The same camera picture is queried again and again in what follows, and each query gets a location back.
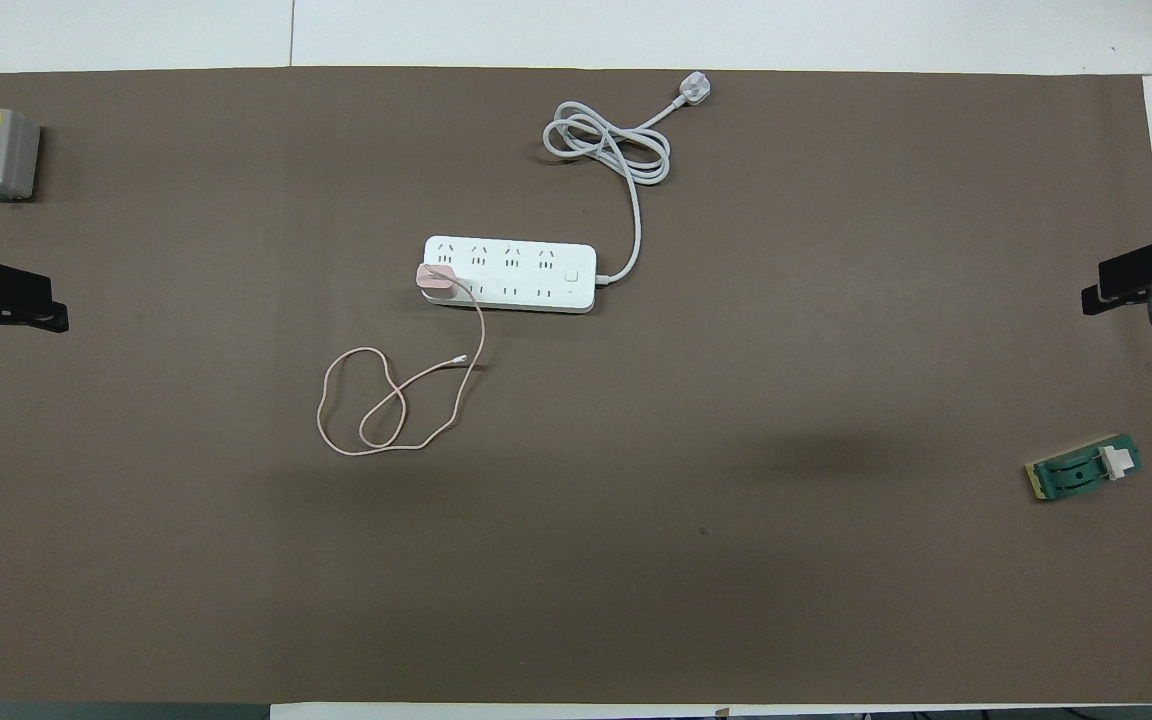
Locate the white power strip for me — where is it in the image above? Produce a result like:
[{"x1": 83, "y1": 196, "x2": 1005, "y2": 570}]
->
[{"x1": 420, "y1": 235, "x2": 599, "y2": 315}]

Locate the white power strip cord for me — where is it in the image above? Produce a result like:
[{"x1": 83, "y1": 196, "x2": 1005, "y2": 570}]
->
[{"x1": 543, "y1": 72, "x2": 714, "y2": 287}]

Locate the brown table mat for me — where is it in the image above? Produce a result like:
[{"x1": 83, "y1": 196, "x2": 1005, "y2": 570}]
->
[{"x1": 0, "y1": 67, "x2": 1152, "y2": 706}]

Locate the pink charging cable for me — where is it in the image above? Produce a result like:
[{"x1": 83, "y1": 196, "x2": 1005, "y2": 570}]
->
[{"x1": 315, "y1": 282, "x2": 488, "y2": 458}]

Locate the green block with white clip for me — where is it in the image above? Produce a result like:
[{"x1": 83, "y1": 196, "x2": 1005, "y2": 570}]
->
[{"x1": 1025, "y1": 434, "x2": 1144, "y2": 504}]

